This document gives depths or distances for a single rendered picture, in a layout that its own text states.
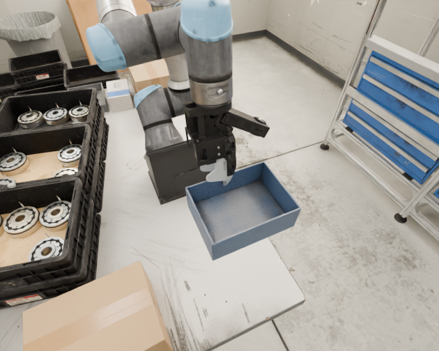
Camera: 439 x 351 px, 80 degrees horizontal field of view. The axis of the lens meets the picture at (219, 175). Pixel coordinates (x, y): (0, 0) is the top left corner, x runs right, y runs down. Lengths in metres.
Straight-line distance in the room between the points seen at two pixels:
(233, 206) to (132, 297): 0.36
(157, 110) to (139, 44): 0.52
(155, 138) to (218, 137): 0.52
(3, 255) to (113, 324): 0.44
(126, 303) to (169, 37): 0.63
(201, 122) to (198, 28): 0.15
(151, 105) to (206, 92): 0.58
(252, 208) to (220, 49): 0.36
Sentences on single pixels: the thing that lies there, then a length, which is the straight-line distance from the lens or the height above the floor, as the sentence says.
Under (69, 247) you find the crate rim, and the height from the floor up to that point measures 0.92.
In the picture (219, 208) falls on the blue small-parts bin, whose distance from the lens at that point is 0.62.
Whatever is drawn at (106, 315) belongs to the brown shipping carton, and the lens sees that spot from 0.80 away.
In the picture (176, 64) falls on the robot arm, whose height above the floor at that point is 1.18.
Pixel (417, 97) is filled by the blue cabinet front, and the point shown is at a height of 0.77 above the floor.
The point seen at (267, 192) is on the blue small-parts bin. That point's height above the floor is 1.07.
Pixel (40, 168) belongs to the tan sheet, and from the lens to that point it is 1.26.
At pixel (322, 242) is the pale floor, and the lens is 1.92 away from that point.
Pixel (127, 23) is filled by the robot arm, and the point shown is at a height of 1.43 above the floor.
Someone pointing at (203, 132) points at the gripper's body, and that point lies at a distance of 0.50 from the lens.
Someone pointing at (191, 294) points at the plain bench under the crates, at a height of 0.70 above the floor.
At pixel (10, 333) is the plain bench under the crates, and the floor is 0.70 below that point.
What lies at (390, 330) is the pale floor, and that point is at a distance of 1.85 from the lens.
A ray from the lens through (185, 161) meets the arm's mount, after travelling 0.99.
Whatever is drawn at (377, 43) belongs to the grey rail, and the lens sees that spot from 2.06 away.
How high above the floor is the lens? 1.58
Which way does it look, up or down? 47 degrees down
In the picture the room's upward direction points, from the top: straight up
